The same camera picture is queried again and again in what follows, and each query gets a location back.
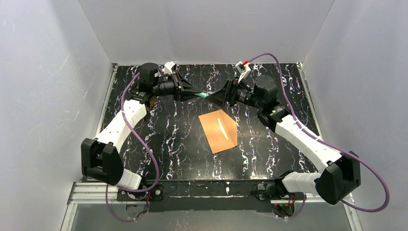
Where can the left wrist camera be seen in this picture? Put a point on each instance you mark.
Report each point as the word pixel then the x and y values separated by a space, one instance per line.
pixel 169 68

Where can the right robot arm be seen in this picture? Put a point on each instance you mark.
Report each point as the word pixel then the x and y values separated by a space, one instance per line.
pixel 337 174

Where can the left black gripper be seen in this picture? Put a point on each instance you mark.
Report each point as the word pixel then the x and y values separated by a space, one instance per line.
pixel 178 86

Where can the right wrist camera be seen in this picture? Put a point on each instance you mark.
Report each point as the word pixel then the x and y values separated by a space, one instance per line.
pixel 243 69

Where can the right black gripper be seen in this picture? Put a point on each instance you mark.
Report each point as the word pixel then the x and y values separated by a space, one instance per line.
pixel 229 93

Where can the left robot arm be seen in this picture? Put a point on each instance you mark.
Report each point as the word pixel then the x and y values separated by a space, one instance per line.
pixel 100 159

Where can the aluminium front frame rail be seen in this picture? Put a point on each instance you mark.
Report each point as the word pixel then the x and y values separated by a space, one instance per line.
pixel 200 205

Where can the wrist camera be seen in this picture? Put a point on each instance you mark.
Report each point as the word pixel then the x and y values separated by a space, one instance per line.
pixel 243 69
pixel 169 68

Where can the orange envelope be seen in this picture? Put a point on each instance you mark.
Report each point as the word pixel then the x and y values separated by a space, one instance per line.
pixel 215 138

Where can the tan letter paper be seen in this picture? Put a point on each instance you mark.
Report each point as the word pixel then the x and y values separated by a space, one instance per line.
pixel 222 129

